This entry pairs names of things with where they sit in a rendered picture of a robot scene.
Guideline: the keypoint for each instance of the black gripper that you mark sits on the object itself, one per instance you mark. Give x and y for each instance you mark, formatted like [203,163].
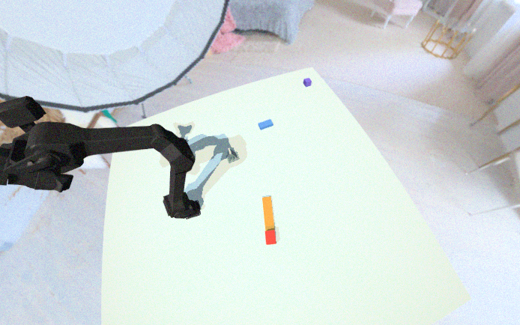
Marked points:
[22,112]

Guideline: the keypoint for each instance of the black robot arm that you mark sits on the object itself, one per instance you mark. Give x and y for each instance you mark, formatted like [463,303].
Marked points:
[35,158]

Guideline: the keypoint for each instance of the blue rectangular bar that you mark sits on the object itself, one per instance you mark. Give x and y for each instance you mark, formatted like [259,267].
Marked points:
[265,124]

